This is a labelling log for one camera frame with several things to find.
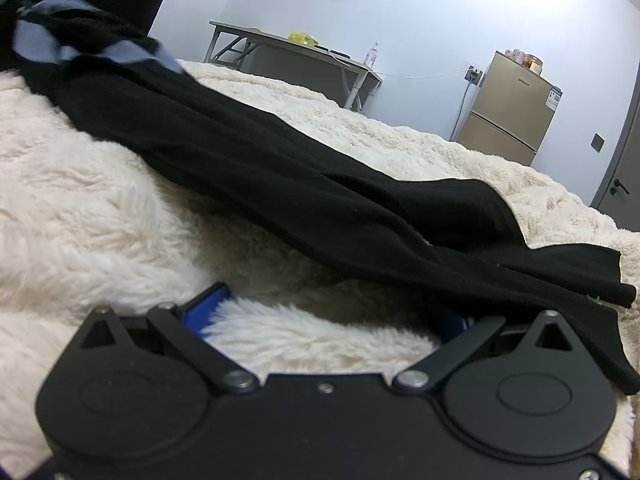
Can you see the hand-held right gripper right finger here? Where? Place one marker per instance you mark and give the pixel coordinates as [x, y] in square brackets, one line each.
[457, 327]

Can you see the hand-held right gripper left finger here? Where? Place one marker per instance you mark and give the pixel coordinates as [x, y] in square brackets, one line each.
[205, 310]

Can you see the black and blue pants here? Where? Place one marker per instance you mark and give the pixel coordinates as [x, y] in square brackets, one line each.
[300, 170]

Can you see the cream fluffy blanket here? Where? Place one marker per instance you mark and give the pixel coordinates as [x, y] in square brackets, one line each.
[75, 210]

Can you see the gold fridge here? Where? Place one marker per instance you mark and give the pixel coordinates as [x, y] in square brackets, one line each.
[505, 110]

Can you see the grey door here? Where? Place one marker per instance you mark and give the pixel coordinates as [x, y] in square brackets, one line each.
[625, 160]

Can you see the brown jar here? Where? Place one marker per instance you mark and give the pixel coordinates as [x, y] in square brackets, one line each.
[533, 63]

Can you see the pink jar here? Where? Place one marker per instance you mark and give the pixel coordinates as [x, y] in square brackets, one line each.
[514, 55]

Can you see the grey folding table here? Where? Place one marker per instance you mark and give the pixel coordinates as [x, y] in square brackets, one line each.
[280, 38]

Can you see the clear spray bottle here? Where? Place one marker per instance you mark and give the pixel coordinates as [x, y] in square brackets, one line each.
[372, 56]

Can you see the black phone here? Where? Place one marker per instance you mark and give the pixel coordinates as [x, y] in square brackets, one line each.
[340, 54]

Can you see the yellow box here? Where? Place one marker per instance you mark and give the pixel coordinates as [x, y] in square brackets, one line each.
[303, 37]

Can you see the dark wall switch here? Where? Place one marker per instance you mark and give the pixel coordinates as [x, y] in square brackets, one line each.
[597, 142]

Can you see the wall power socket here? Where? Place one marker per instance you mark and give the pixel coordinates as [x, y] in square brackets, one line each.
[474, 75]

